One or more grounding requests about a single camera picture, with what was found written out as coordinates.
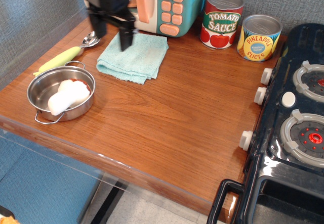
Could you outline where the toy microwave teal and cream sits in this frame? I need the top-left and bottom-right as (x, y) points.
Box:
(84, 0), (205, 37)

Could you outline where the white stove knob lower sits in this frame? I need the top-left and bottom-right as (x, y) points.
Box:
(239, 130), (254, 151)

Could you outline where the tomato sauce can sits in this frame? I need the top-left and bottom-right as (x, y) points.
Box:
(200, 0), (244, 49)

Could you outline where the light blue cloth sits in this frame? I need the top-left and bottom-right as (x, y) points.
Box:
(96, 33), (169, 84)

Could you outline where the white stove knob middle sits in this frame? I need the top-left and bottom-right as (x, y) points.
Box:
(254, 87), (267, 105)

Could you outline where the orange object at corner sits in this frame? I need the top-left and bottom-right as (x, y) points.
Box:
(0, 206), (20, 224)

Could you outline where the dark blue toy stove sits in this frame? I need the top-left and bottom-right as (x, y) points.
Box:
(207, 23), (324, 224)

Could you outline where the grey upper burner ring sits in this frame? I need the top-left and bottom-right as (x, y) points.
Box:
(292, 60), (324, 103)

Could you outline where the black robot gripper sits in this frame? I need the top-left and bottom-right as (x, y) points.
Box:
(86, 0), (138, 52)

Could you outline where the black oven door handle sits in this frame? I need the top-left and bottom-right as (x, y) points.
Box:
(207, 179), (244, 224)

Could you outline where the white round stove button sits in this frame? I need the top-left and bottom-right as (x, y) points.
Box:
(281, 92), (296, 108)

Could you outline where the pineapple slices can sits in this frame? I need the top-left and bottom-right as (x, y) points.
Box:
(237, 14), (282, 62)

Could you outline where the grey lower burner ring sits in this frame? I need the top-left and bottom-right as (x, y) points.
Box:
(279, 109), (324, 169)

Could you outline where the spoon with yellow-green handle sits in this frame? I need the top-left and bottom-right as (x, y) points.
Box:
(33, 31), (101, 77)

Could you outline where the grey burner ring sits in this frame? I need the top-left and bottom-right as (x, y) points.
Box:
(292, 60), (324, 103)
(279, 109), (324, 169)

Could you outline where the white stove knob upper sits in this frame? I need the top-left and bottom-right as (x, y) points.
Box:
(260, 68), (273, 85)

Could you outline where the white and brown toy mushroom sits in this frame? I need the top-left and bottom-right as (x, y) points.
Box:
(48, 79), (91, 116)

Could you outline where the small steel pan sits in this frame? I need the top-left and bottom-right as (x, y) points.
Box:
(27, 63), (96, 124)

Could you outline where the white stove knob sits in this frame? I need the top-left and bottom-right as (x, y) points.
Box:
(239, 130), (254, 151)
(260, 68), (273, 85)
(254, 87), (267, 105)

